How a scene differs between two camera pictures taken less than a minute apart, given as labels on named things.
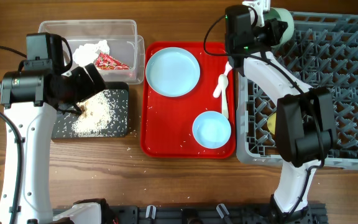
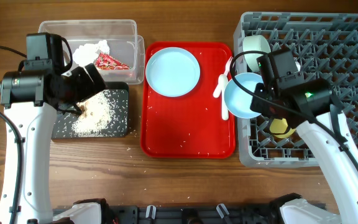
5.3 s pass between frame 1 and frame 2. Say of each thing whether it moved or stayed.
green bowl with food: moved
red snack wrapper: stayed
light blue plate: stayed
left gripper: stayed
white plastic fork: stayed
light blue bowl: moved
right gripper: moved
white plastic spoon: stayed
